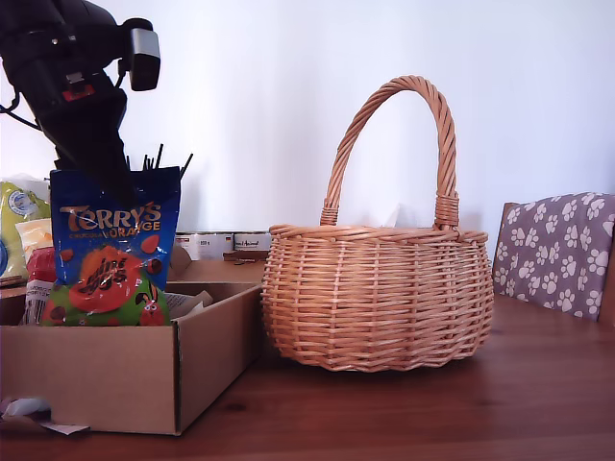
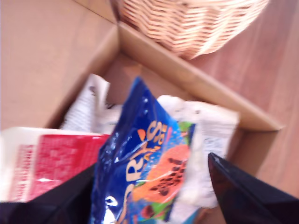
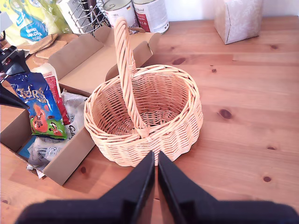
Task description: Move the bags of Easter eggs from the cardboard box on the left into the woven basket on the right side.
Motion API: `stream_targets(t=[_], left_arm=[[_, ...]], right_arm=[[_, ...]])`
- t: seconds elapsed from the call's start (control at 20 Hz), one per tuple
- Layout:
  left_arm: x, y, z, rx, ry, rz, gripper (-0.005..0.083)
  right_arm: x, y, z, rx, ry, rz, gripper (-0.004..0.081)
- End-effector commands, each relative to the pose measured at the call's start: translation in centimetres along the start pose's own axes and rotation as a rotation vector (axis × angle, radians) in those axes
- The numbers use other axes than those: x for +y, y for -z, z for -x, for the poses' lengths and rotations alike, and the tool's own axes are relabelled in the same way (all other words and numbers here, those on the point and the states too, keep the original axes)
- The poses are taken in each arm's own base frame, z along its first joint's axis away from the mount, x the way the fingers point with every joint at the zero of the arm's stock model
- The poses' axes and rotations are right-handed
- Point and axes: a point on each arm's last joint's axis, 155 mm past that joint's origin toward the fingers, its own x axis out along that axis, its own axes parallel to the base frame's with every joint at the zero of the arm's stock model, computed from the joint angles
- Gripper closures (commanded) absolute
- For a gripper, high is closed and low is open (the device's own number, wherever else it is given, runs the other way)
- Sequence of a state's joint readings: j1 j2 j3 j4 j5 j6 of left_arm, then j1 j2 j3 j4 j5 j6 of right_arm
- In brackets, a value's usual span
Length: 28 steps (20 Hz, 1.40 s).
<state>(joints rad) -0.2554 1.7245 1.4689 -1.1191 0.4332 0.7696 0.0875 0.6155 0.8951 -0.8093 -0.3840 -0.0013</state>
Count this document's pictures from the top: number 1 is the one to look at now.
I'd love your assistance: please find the blue Terry's mini eggs bag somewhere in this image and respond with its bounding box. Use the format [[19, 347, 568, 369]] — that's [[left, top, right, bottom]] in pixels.
[[40, 166, 183, 328]]

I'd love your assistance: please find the red and cream egg bag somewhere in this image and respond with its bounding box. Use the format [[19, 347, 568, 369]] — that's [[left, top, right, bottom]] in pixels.
[[13, 218, 60, 327]]

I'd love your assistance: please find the white Galaxy egg bag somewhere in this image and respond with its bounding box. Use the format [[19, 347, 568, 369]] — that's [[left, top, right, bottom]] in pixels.
[[165, 289, 215, 322]]

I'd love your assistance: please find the brown cardboard box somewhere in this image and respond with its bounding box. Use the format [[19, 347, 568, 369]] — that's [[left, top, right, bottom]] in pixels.
[[0, 244, 270, 437]]

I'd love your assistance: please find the yellow-green plastic bag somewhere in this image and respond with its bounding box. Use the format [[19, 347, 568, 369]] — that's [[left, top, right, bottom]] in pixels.
[[0, 175, 52, 282]]

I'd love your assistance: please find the tin can with 800g label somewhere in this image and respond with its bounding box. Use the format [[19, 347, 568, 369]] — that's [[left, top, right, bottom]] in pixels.
[[175, 232, 235, 261]]

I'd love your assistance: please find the tin can with script label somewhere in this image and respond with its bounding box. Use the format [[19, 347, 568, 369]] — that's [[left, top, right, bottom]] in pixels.
[[233, 231, 269, 254]]

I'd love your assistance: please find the small flat brown object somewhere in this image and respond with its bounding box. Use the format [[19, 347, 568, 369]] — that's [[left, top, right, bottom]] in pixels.
[[221, 249, 265, 264]]

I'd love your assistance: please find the torn white paper scrap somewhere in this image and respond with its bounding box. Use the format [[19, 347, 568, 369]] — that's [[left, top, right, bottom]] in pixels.
[[0, 397, 90, 436]]

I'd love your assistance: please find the grey paw print cushion cover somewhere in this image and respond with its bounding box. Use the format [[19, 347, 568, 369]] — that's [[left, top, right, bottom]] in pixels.
[[492, 191, 615, 322]]

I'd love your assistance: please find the long black arm cable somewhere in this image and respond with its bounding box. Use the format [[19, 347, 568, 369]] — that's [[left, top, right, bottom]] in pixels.
[[0, 88, 42, 132]]

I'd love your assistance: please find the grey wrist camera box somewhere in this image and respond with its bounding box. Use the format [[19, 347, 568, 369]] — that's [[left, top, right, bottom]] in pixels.
[[117, 17, 162, 92]]

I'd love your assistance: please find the woven wicker basket with handle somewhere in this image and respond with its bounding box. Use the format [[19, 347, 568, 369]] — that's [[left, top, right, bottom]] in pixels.
[[260, 75, 495, 374]]

